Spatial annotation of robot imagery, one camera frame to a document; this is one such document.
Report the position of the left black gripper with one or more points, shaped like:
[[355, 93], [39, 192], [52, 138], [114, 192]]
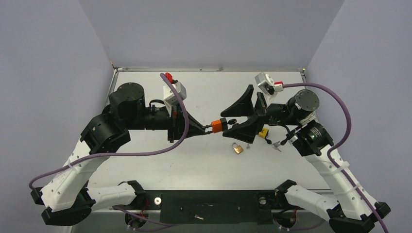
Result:
[[177, 123]]

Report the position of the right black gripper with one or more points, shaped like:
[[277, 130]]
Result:
[[262, 109]]

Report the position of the black headed padlock key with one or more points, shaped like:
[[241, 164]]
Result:
[[231, 121]]

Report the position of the yellow padlock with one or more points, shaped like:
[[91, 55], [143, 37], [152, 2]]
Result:
[[264, 134]]

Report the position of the orange padlock with key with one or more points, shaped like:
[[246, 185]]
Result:
[[218, 126]]

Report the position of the brass padlock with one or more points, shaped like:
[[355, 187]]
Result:
[[237, 148]]

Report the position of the silver key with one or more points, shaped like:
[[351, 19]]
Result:
[[276, 146]]

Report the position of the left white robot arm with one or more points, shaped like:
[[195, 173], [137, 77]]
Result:
[[67, 198]]

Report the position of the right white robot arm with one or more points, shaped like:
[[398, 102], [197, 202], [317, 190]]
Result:
[[352, 209]]

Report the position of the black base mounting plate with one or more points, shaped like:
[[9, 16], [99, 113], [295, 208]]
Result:
[[259, 217]]

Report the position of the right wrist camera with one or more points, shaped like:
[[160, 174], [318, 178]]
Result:
[[268, 86]]

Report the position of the aluminium frame rail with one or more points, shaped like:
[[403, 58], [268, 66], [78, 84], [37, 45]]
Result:
[[205, 201]]

